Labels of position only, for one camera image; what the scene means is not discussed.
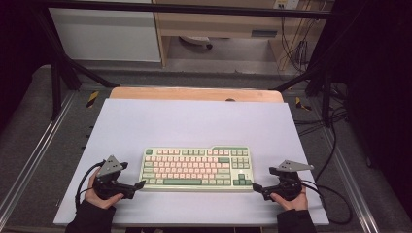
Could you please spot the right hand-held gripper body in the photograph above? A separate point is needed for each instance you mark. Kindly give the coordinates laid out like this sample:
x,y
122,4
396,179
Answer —
x,y
288,186

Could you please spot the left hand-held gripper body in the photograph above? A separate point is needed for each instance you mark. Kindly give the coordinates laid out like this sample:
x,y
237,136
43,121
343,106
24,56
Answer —
x,y
110,166

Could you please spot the green and pink keyboard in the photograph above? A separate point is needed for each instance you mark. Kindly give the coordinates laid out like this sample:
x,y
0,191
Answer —
x,y
194,168

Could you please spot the person's right hand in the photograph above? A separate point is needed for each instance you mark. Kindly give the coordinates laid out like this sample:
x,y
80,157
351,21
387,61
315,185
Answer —
x,y
294,204

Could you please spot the person's left hand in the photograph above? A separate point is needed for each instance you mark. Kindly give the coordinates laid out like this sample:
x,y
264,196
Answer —
x,y
97,200

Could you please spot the yellow black tape strip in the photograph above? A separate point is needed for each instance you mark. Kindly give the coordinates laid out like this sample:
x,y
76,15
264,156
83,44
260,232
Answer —
x,y
300,104
92,99

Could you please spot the white board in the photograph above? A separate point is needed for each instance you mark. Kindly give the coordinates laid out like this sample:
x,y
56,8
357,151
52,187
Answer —
x,y
194,126

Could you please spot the black metal stand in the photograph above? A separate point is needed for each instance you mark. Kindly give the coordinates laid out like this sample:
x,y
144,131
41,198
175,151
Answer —
x,y
326,93
55,87

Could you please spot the wooden table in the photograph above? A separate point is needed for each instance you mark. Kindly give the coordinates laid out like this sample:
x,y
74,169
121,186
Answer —
x,y
194,94

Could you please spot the dark curtain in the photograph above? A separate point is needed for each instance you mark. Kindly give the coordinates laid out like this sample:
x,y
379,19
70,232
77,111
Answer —
x,y
16,48
382,97

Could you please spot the white cabinet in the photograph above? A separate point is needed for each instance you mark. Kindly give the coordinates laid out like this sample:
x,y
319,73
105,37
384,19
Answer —
x,y
107,35

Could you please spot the office chair base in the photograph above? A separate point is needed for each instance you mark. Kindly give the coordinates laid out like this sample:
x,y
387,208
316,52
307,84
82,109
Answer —
x,y
196,40

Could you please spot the light wooden desk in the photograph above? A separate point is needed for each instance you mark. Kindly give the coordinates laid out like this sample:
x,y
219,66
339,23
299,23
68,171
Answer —
x,y
220,26

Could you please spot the black metal crossbar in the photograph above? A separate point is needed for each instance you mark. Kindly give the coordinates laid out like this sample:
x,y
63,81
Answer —
x,y
194,8

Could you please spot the aluminium rail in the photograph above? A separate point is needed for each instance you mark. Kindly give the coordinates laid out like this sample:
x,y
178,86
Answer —
x,y
35,155
351,174

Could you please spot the white wall socket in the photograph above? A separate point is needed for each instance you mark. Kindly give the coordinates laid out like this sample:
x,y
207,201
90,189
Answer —
x,y
286,4

